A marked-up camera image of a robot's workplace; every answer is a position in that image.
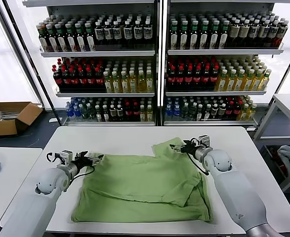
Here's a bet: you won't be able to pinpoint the red crumpled cloth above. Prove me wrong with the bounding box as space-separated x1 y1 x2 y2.
273 147 288 173

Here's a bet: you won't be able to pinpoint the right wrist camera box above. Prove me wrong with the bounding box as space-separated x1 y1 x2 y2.
198 134 211 149

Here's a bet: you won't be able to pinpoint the cola bottle red cap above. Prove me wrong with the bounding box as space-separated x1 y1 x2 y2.
209 65 219 90
52 68 64 92
78 68 87 92
201 66 210 90
69 68 79 92
124 102 132 121
232 101 242 119
193 66 202 90
60 67 71 92
86 68 96 92
184 66 194 90
225 102 234 119
94 68 105 92
167 66 177 90
132 102 140 121
176 66 185 90

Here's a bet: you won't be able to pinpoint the dark bottle beige label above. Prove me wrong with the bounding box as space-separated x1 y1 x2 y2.
229 20 241 48
239 20 249 48

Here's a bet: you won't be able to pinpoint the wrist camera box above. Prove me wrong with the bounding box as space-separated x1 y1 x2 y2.
198 134 211 149
60 149 74 165

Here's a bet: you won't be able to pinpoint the left camera black cable loop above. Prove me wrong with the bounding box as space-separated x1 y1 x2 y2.
46 152 62 164

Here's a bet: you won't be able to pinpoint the black slanted pole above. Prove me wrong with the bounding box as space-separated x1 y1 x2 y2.
1 0 63 125
254 39 290 130

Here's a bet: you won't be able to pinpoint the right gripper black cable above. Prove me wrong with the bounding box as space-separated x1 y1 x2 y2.
187 153 210 176

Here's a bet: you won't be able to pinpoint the dark storage bin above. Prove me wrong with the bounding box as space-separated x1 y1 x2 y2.
264 144 290 184

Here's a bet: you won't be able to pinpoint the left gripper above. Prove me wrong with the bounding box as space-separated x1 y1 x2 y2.
73 151 105 170

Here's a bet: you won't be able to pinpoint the silver parts in bags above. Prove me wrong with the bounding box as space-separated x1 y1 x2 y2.
0 111 21 121

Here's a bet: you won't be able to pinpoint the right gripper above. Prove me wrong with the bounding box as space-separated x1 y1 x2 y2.
169 138 200 156

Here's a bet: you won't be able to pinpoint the brown cardboard box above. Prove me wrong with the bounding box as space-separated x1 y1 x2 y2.
0 102 43 137

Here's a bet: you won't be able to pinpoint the green polo shirt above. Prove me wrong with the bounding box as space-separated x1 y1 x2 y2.
71 137 213 224

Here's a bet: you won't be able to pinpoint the grey window frame post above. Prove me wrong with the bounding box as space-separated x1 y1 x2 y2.
0 0 46 109

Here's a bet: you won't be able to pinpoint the grey metal shelf rack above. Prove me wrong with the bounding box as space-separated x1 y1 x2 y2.
23 0 160 126
161 0 290 130

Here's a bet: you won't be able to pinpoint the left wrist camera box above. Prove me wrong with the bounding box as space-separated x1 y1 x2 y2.
60 149 74 165

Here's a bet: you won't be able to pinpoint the brown tea bottle green label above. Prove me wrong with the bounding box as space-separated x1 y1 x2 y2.
55 23 68 53
38 25 49 53
65 23 77 52
47 24 58 53
84 22 96 52
75 23 86 52

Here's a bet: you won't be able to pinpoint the dark bottle white blue label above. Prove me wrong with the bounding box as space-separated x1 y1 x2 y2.
134 20 143 45
124 20 133 45
267 21 279 48
258 21 269 48
104 21 113 46
113 20 122 46
143 20 153 45
276 21 289 48
249 20 260 48
94 21 104 46

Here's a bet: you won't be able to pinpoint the dark bottle tall white label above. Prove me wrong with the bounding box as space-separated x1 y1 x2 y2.
210 21 220 50
200 21 209 50
169 21 179 50
219 21 229 49
189 21 199 50
179 21 189 50

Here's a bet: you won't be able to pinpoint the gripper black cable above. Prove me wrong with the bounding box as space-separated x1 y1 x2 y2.
187 153 210 176
67 165 95 186

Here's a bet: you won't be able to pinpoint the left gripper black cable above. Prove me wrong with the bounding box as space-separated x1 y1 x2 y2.
67 165 95 186

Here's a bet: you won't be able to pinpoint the white metal frame table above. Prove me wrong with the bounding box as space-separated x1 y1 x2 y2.
253 94 290 193

